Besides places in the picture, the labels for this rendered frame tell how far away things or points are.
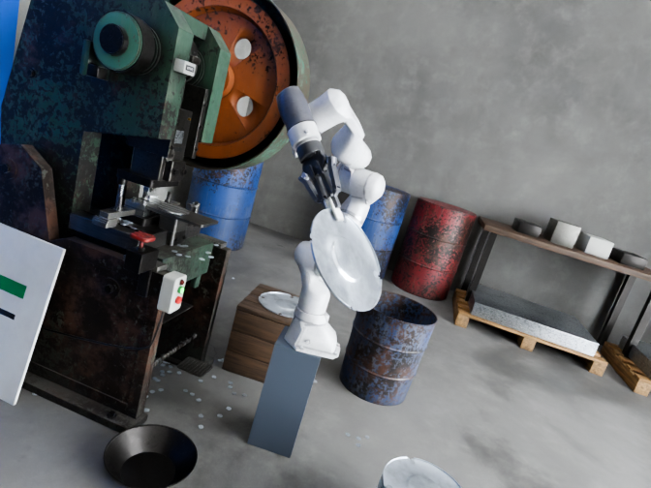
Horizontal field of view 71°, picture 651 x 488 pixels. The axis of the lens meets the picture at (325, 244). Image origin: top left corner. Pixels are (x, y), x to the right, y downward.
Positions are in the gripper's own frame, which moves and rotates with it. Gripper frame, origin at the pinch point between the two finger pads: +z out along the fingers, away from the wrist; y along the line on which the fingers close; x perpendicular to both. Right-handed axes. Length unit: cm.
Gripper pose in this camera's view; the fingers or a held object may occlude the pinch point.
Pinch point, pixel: (333, 210)
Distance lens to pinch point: 125.7
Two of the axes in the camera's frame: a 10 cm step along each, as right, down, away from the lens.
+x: 5.7, -0.4, 8.2
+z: 3.5, 9.1, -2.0
